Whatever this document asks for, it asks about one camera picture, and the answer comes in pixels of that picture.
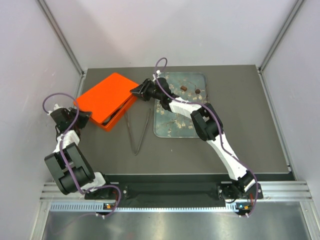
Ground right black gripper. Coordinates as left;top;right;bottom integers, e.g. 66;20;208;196
129;79;163;102

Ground orange chocolate box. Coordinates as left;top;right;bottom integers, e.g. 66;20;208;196
90;96;138;132

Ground orange box lid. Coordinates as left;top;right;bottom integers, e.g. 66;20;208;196
75;72;138;124

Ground brown square chocolate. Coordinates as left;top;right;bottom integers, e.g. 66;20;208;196
180;85;188;92

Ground metal tongs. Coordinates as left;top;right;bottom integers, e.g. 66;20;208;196
124;108;151;156

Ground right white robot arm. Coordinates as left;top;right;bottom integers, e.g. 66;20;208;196
130;77;259;205

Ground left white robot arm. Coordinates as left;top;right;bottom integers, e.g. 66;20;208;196
44;104;114;199

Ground floral blue tray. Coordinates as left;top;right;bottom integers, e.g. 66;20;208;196
153;72;209;138

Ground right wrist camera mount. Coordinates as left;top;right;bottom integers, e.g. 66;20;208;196
152;70;162;82

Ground grey cable duct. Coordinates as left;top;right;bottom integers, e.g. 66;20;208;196
49;202;250;213

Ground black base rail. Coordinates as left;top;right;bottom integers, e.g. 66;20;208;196
82;174;263;204

